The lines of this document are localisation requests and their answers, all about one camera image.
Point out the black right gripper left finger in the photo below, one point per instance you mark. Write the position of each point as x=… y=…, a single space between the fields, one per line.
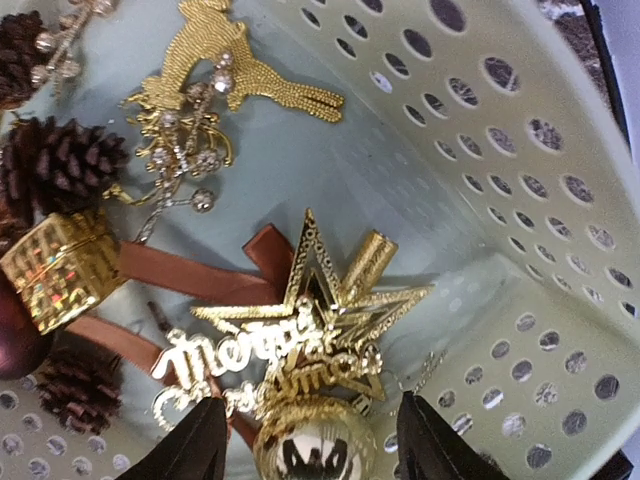
x=194 y=449

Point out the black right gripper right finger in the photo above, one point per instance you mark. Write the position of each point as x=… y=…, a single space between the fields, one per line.
x=429 y=448

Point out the gold Merry Christmas sign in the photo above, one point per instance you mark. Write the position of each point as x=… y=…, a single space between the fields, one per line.
x=258 y=365

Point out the gold star tree topper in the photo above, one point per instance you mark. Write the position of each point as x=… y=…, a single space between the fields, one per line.
x=350 y=306

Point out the brown bauble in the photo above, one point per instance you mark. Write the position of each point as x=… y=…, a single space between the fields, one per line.
x=23 y=347

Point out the brown ribbon bow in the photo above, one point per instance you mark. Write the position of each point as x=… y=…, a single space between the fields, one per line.
x=269 y=250

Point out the beige plastic basket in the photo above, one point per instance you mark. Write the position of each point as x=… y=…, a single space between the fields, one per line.
x=474 y=139

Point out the brown pine cone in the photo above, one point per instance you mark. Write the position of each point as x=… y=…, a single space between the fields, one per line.
x=82 y=391
x=26 y=49

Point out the gold gift box ornament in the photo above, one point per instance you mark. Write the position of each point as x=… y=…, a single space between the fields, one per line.
x=64 y=266

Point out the gold beaded sprig ornament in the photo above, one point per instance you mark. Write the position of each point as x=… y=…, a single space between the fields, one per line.
x=184 y=141

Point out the brown pine cone ornament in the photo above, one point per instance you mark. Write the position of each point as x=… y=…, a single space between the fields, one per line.
x=51 y=168

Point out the gold glitter reindeer ornament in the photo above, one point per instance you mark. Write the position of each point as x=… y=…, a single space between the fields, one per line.
x=209 y=34

